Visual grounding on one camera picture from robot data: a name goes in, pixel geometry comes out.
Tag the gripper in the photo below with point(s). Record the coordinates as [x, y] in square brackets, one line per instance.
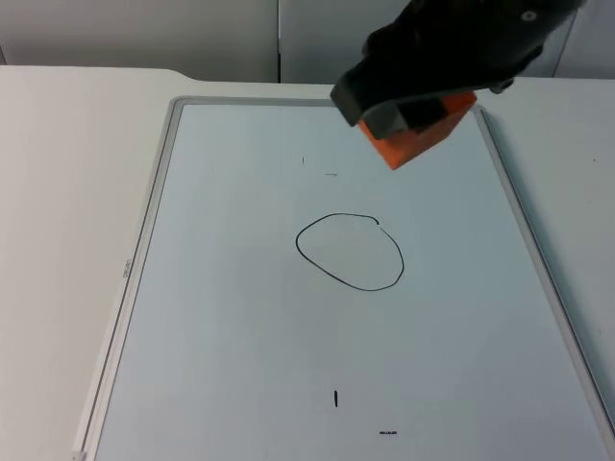
[447, 53]

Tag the orange cube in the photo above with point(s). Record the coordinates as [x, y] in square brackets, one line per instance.
[408, 149]

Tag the grey-framed whiteboard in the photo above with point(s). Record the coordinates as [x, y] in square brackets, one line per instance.
[240, 312]

